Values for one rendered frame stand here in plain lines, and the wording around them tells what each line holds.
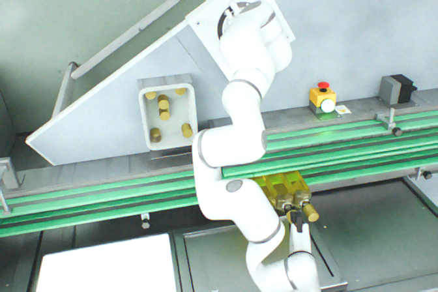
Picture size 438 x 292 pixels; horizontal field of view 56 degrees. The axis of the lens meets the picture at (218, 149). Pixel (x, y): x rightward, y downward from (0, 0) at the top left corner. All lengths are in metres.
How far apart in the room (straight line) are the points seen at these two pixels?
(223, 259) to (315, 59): 0.74
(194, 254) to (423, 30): 1.10
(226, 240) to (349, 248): 0.40
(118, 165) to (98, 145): 0.10
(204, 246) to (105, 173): 0.41
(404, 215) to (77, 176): 1.13
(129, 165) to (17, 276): 0.48
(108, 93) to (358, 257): 0.96
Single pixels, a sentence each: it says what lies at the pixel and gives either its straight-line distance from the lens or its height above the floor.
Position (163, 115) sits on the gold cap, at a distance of 1.36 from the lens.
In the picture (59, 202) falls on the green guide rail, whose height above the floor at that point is 0.95.
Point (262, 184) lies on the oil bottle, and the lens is 1.35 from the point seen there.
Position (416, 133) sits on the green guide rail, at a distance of 1.65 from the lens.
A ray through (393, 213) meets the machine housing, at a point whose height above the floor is 1.05.
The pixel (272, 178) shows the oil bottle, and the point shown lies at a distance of 1.37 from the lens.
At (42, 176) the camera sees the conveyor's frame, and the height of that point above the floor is 0.82.
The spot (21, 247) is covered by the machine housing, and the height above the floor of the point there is 0.89.
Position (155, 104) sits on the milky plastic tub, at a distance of 1.39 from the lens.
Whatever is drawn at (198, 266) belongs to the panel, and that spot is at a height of 1.15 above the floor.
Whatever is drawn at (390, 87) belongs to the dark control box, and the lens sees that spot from 1.60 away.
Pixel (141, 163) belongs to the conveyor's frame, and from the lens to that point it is 1.44.
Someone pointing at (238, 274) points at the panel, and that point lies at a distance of 1.28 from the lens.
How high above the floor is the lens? 2.02
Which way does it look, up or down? 56 degrees down
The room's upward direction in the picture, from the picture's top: 159 degrees clockwise
